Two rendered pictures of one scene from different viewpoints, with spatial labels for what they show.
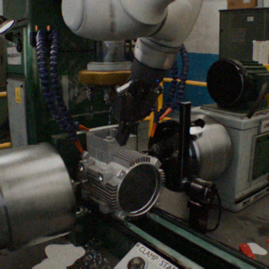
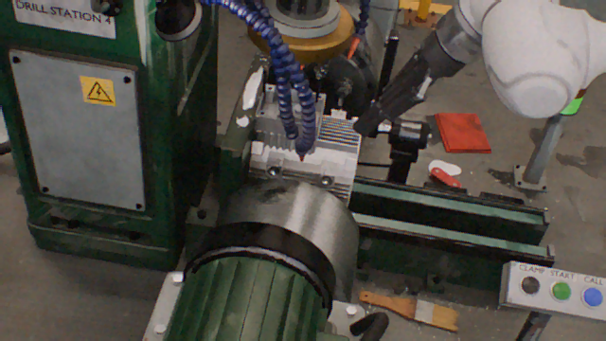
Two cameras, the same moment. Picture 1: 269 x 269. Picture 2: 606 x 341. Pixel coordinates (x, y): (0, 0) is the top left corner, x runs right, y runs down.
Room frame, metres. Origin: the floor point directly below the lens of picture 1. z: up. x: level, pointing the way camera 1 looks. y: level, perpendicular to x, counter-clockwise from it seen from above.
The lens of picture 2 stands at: (0.22, 0.82, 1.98)
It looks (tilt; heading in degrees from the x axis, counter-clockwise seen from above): 44 degrees down; 311
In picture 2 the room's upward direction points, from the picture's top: 8 degrees clockwise
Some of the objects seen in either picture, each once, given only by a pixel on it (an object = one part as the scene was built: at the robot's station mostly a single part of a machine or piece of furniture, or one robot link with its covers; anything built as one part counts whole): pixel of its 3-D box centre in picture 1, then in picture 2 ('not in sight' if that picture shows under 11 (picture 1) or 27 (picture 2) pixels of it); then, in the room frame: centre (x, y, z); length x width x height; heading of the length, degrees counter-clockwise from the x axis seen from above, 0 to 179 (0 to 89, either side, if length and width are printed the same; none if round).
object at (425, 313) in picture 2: not in sight; (409, 308); (0.60, 0.01, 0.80); 0.21 x 0.05 x 0.01; 33
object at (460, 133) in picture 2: not in sight; (462, 132); (0.88, -0.53, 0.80); 0.15 x 0.12 x 0.01; 142
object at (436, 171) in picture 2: (246, 253); (445, 180); (0.79, -0.34, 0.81); 0.09 x 0.03 x 0.02; 178
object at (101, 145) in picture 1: (110, 146); (289, 119); (0.93, 0.07, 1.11); 0.12 x 0.11 x 0.07; 38
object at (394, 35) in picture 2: (184, 146); (383, 86); (0.88, -0.14, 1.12); 0.04 x 0.03 x 0.26; 38
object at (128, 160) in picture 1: (119, 179); (305, 158); (0.90, 0.04, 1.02); 0.20 x 0.19 x 0.19; 38
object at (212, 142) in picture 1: (194, 150); (328, 55); (1.11, -0.22, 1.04); 0.41 x 0.25 x 0.25; 128
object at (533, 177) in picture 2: not in sight; (560, 114); (0.66, -0.53, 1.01); 0.08 x 0.08 x 0.42; 38
